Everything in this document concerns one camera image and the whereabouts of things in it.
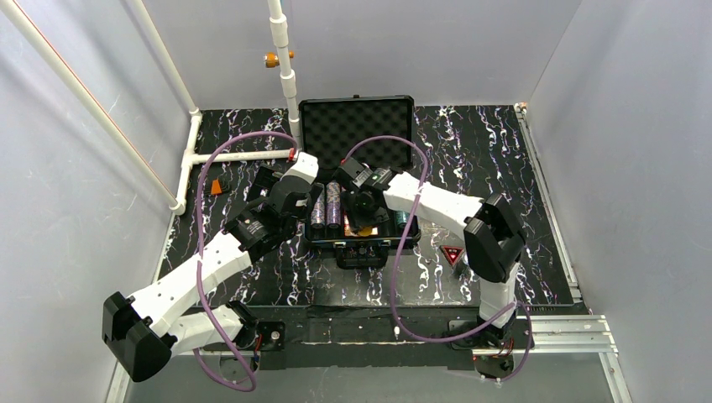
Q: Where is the black poker set case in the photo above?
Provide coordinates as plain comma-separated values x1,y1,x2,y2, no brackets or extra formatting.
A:
298,95,416,270

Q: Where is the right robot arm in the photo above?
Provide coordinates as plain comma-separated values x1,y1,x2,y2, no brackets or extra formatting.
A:
333,158,526,343

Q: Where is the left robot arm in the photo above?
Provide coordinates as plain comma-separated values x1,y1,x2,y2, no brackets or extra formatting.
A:
102,152,321,382

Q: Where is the blue orange purple chip stack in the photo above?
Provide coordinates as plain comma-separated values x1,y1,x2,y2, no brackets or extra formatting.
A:
325,181,342,229

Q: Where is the blue green yellow chip stack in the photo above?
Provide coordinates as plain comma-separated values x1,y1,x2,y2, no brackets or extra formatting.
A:
310,187,326,230

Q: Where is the red playing card deck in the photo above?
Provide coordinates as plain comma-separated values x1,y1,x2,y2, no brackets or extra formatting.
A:
343,216,379,238

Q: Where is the orange black small clip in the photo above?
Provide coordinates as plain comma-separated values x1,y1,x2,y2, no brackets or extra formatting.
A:
204,179,232,196

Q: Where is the orange knob on pipe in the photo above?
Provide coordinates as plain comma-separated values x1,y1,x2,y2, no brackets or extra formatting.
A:
264,52,280,69

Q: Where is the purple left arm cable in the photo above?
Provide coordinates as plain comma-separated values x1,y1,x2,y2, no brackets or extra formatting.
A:
191,131,299,393

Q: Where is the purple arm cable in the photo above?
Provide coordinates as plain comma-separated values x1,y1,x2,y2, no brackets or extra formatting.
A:
342,134,535,384
191,131,299,393

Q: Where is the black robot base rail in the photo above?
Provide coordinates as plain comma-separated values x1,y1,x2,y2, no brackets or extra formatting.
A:
141,302,574,371

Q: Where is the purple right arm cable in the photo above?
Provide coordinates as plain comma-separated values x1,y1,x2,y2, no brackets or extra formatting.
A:
342,134,535,384

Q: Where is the white pvc pipe frame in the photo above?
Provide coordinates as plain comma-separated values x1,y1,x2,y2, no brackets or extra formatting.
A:
0,0,304,217

